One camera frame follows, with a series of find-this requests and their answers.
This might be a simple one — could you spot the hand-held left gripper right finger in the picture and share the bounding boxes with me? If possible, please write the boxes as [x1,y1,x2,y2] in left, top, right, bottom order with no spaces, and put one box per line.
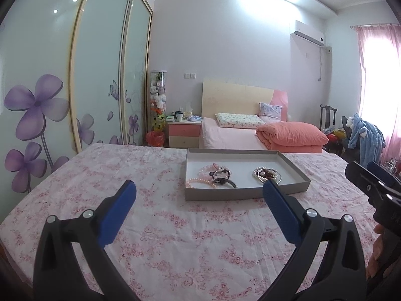
[257,179,367,301]

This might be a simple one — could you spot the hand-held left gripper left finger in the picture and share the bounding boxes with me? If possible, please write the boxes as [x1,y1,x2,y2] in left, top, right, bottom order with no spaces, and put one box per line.
[33,180,138,301]

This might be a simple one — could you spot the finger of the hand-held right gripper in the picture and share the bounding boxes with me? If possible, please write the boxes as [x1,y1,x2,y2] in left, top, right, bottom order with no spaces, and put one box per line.
[345,161,389,199]
[367,161,401,192]

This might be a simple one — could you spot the silver bangle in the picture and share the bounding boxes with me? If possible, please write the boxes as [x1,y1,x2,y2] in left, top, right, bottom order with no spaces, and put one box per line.
[258,170,284,184]

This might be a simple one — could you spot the white pearl necklace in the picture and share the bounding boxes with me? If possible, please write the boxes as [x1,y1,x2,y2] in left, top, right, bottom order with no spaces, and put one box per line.
[252,167,282,184]

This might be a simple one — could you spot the shallow grey cardboard box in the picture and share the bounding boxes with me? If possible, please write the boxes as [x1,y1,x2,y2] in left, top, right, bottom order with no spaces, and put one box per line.
[184,148,311,201]

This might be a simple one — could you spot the brown bangle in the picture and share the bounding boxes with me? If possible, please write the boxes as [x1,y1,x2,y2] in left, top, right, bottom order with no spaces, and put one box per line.
[213,177,238,189]

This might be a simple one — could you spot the black bead bracelet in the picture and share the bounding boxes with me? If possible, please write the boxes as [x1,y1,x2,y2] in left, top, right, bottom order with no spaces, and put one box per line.
[209,169,234,180]

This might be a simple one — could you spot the pink pearl bracelet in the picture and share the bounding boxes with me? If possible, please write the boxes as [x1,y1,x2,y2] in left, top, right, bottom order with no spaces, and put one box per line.
[187,178,217,189]

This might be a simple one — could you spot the person's right hand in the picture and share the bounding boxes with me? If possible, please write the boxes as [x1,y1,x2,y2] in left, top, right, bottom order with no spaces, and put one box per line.
[366,225,401,276]

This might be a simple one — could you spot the blue plush garment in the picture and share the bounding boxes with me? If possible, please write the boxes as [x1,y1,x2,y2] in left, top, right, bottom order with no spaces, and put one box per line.
[347,114,387,168]

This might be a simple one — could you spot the dark wooden chair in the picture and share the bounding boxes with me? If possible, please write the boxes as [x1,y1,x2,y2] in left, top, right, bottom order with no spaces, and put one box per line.
[320,104,338,132]

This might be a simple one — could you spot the pink floral cloth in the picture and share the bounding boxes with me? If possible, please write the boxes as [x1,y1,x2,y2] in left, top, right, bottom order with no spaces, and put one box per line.
[0,142,379,301]

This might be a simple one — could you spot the folded orange quilt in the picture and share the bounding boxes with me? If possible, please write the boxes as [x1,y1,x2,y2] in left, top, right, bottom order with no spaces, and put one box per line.
[255,122,329,154]

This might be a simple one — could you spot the red trash bin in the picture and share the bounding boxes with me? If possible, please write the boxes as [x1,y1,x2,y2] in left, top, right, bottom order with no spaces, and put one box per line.
[146,131,165,147]

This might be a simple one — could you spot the pink curtain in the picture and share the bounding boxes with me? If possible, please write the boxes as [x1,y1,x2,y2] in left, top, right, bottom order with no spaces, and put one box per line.
[354,24,401,164]

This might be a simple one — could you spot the white floral pillow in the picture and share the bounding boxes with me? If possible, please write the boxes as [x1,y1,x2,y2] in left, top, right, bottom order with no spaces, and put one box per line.
[216,113,265,129]

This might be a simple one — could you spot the lilac pillow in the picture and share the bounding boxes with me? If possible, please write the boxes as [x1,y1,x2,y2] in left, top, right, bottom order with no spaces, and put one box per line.
[259,102,284,122]

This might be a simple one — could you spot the pink and beige nightstand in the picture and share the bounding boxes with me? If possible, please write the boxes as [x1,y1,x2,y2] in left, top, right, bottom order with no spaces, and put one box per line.
[168,120,202,148]

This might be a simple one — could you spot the clear tube of plush toys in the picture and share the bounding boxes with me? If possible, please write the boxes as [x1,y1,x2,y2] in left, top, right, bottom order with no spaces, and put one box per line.
[147,70,167,132]

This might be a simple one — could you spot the bed with beige headboard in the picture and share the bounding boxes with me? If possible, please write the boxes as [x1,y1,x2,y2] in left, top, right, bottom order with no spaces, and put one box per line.
[200,80,329,155]

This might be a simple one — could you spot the floral sliding-door wardrobe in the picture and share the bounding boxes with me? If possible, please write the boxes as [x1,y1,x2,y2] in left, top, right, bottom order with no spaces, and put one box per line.
[0,0,154,195]

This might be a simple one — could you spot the white air conditioner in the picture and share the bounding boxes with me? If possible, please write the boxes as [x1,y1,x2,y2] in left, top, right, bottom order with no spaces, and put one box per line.
[290,20,326,47]

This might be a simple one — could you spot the pink bead bracelet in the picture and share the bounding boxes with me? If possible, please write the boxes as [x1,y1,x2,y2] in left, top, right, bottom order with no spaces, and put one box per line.
[199,162,232,177]

